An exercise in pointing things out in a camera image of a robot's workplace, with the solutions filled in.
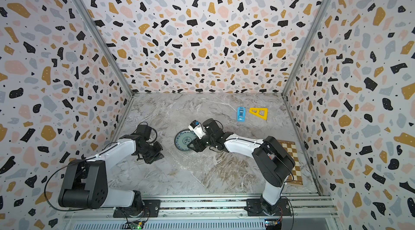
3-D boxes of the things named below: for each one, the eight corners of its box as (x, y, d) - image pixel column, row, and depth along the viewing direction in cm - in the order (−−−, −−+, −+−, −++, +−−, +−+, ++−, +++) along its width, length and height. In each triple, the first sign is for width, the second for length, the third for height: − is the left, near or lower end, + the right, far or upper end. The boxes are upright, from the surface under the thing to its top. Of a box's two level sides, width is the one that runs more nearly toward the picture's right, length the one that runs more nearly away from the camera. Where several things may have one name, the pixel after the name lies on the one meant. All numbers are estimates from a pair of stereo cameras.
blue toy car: (237, 121, 108) (237, 118, 105) (236, 110, 114) (236, 107, 112) (246, 121, 108) (247, 118, 105) (244, 110, 115) (245, 107, 112)
